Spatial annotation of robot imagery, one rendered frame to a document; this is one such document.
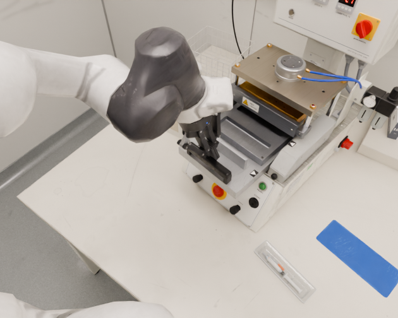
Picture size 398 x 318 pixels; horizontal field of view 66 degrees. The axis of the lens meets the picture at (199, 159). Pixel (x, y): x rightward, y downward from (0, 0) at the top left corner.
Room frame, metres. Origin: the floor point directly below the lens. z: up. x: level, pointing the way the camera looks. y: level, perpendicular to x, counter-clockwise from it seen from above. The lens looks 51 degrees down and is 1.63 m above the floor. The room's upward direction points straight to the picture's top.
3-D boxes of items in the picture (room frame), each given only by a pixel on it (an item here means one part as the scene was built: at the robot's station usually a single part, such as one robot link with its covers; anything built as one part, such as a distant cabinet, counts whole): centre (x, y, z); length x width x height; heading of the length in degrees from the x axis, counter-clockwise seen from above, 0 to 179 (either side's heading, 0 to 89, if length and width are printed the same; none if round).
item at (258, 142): (0.64, -0.16, 0.98); 0.20 x 0.17 x 0.03; 44
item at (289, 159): (0.58, -0.29, 0.96); 0.26 x 0.05 x 0.07; 134
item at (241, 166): (0.60, -0.12, 0.97); 0.30 x 0.22 x 0.08; 134
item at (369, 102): (0.66, -0.50, 1.05); 0.15 x 0.05 x 0.15; 44
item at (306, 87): (0.74, -0.29, 1.08); 0.31 x 0.24 x 0.13; 44
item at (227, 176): (0.51, -0.02, 0.99); 0.15 x 0.02 x 0.04; 44
